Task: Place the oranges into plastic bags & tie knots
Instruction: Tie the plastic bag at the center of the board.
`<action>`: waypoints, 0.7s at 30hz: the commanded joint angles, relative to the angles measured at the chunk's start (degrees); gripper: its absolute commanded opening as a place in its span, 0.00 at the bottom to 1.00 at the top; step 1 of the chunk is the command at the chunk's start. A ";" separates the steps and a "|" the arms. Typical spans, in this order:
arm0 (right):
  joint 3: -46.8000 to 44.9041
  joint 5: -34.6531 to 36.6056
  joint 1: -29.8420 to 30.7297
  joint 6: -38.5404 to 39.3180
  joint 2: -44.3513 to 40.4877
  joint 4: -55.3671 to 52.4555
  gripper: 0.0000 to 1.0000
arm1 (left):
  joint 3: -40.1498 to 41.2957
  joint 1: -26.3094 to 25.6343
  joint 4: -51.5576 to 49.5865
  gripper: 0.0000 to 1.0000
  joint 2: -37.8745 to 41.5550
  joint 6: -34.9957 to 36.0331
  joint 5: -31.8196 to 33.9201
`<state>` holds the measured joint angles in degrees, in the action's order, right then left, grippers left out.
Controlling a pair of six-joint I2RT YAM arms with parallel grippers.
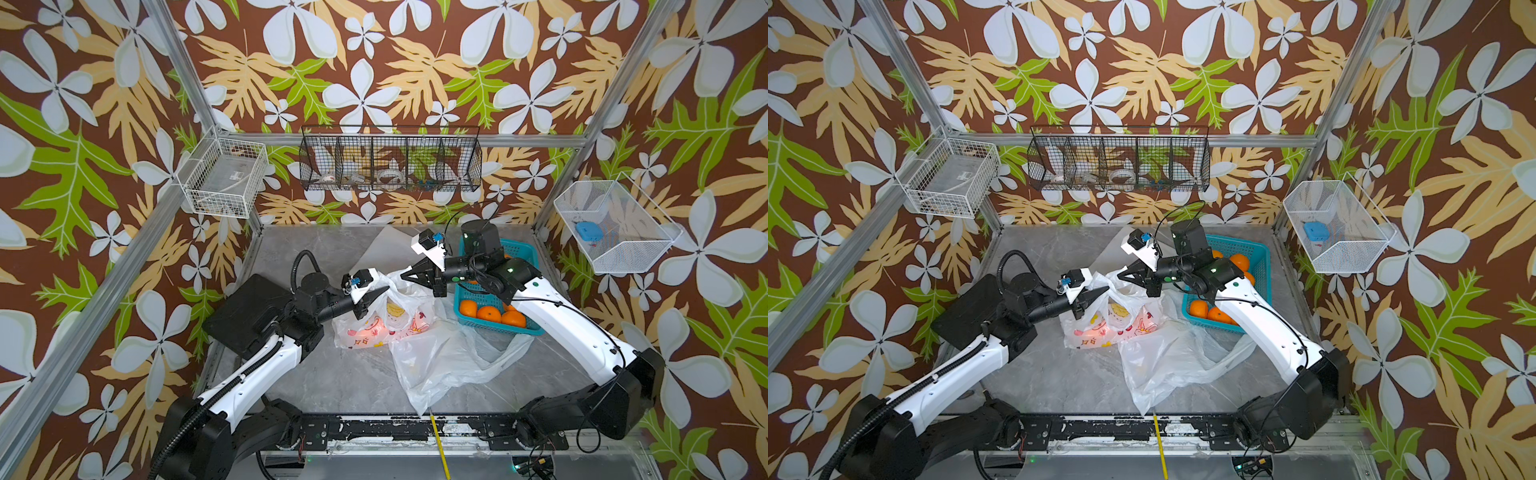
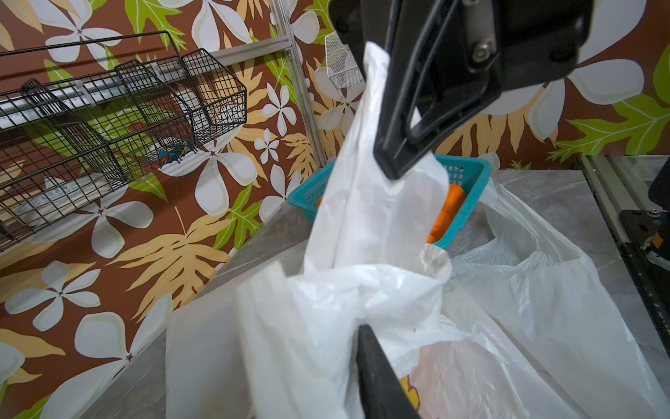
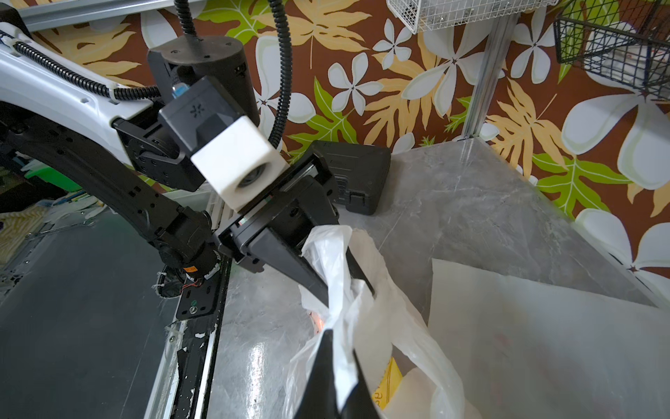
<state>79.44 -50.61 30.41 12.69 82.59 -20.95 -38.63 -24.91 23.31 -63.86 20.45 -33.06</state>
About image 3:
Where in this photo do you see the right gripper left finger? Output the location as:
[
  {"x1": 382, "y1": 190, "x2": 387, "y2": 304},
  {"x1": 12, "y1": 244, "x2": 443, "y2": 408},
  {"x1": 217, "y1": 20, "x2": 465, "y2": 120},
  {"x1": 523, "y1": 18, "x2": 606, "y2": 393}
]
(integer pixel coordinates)
[{"x1": 294, "y1": 330, "x2": 338, "y2": 419}]

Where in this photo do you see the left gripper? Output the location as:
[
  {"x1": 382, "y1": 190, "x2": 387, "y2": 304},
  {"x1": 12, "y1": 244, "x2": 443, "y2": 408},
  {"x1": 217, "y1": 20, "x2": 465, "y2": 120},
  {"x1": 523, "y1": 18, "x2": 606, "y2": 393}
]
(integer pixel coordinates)
[{"x1": 214, "y1": 154, "x2": 375, "y2": 307}]

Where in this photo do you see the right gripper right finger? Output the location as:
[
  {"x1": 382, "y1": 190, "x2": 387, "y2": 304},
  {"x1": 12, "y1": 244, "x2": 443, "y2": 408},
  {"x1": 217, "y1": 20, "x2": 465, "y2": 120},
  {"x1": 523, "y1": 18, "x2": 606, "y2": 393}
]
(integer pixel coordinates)
[{"x1": 340, "y1": 354, "x2": 380, "y2": 419}]

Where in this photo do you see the printed white plastic bag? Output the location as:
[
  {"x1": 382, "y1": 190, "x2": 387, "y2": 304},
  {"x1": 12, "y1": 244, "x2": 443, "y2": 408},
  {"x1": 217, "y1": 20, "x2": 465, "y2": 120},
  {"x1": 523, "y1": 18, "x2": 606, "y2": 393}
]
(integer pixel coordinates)
[{"x1": 283, "y1": 225, "x2": 481, "y2": 418}]

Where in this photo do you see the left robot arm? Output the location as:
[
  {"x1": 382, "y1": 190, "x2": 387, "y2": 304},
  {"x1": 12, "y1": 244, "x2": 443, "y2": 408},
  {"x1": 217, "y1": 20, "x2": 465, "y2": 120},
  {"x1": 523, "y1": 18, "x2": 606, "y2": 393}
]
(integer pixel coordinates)
[{"x1": 1, "y1": 1, "x2": 341, "y2": 307}]

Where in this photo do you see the black box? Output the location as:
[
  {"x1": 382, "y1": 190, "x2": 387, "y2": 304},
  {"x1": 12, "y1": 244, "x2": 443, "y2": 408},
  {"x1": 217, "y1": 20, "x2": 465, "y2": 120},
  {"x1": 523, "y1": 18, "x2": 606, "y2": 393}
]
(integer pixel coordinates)
[{"x1": 308, "y1": 141, "x2": 391, "y2": 216}]

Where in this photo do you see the flat white plastic bag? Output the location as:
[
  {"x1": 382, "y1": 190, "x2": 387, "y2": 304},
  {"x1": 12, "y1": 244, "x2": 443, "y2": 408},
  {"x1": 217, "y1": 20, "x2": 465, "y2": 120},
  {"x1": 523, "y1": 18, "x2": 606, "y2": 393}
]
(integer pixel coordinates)
[{"x1": 429, "y1": 259, "x2": 669, "y2": 418}]

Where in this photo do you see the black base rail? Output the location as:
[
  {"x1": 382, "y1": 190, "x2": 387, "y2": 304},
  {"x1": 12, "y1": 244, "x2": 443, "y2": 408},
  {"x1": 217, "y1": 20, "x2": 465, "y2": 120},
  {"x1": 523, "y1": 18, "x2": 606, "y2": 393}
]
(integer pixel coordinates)
[{"x1": 143, "y1": 258, "x2": 231, "y2": 418}]

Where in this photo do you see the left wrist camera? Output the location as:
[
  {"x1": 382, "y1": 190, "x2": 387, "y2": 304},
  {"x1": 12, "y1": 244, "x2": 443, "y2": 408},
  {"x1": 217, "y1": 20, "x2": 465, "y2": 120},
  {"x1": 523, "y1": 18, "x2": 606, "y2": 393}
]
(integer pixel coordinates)
[{"x1": 158, "y1": 76, "x2": 289, "y2": 212}]

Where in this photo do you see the white wire basket left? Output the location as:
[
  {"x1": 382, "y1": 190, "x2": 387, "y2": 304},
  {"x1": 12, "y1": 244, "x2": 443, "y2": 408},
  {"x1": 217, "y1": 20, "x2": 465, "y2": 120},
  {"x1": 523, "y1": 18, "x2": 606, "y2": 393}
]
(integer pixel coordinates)
[{"x1": 387, "y1": 0, "x2": 558, "y2": 34}]

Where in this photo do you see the black wire basket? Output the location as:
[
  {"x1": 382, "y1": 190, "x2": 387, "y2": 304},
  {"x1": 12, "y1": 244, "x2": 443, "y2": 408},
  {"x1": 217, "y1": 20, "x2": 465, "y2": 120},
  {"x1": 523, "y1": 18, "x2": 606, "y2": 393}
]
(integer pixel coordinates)
[{"x1": 553, "y1": 0, "x2": 669, "y2": 101}]

